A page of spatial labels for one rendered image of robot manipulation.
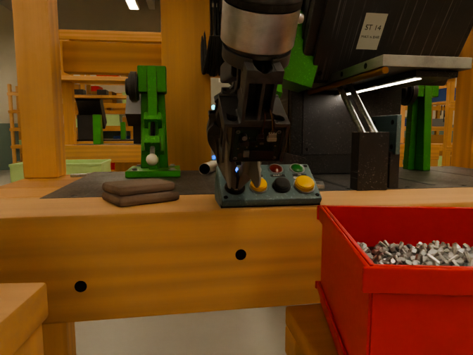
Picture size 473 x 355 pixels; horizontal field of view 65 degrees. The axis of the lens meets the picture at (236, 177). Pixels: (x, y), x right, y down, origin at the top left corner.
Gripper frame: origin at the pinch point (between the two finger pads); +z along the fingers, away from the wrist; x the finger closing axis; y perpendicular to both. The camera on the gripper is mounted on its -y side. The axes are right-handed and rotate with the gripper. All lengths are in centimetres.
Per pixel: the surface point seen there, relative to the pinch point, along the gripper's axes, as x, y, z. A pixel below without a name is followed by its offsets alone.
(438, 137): 570, -567, 404
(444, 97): 351, -364, 190
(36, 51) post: -45, -65, 11
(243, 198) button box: 0.8, 2.2, 2.1
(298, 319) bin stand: 4.6, 19.8, 3.7
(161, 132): -11.7, -39.6, 19.7
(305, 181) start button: 10.3, 0.2, 0.9
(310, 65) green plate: 19.1, -30.3, -3.0
